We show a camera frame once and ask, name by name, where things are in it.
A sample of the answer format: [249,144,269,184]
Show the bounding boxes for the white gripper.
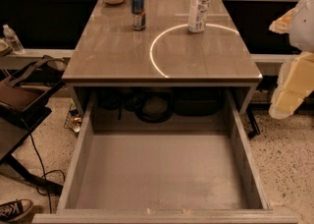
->
[269,0,314,119]

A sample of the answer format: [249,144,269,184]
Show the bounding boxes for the redbull can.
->
[131,0,146,30]

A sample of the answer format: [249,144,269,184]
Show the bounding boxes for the open grey top drawer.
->
[33,92,297,224]

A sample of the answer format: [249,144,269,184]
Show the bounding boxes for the clear plastic water bottle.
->
[187,0,210,33]

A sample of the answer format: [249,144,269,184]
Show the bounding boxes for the small water bottle on shelf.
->
[3,25,25,54]

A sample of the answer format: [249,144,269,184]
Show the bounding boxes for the black side table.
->
[0,107,63,196]

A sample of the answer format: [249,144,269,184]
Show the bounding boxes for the black sneaker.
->
[0,199,33,223]

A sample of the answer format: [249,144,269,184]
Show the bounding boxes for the coiled black cables under cabinet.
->
[97,87,176,124]

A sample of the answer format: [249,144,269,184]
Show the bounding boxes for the wire basket on floor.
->
[64,102,82,136]

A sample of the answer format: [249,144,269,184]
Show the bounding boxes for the brown bag with straps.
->
[0,54,68,128]

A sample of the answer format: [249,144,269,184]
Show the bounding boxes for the black floor cable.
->
[24,126,67,214]

